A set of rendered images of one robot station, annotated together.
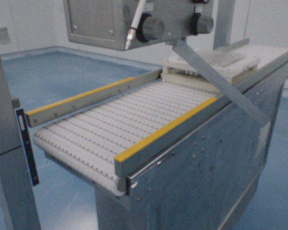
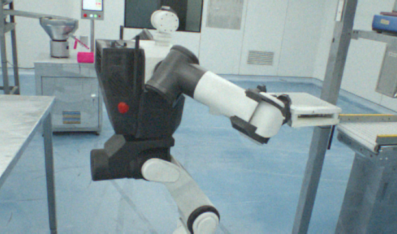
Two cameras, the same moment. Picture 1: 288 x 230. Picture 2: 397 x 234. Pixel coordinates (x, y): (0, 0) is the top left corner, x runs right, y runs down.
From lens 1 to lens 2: 123 cm
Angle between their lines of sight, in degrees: 31
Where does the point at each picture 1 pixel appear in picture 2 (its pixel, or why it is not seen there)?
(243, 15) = not seen: outside the picture
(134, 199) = (379, 157)
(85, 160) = (362, 137)
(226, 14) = not seen: outside the picture
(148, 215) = (380, 181)
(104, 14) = (390, 86)
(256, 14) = not seen: outside the picture
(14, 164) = (325, 134)
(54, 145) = (348, 130)
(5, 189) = (318, 144)
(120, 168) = (378, 139)
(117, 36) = (392, 93)
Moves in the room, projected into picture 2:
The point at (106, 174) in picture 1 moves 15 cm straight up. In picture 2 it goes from (370, 142) to (379, 109)
